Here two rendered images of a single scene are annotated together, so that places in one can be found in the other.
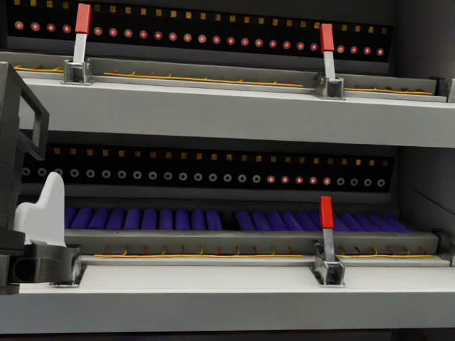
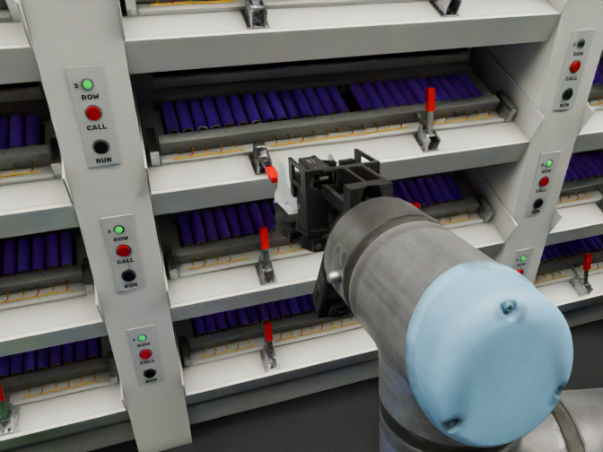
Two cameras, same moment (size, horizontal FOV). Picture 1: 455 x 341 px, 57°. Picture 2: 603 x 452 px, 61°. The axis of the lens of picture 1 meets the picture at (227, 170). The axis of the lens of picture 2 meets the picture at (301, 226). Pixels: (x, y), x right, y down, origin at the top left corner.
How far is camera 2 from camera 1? 41 cm
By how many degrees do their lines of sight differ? 38
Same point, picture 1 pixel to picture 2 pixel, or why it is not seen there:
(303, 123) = (425, 39)
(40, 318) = (251, 193)
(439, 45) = not seen: outside the picture
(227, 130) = (370, 49)
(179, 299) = not seen: hidden behind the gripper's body
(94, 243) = (266, 134)
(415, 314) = (477, 160)
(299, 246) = (405, 118)
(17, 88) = (375, 164)
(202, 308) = not seen: hidden behind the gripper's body
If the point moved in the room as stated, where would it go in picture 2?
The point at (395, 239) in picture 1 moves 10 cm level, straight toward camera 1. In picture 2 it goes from (470, 106) to (476, 126)
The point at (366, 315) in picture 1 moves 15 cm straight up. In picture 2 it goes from (448, 165) to (463, 70)
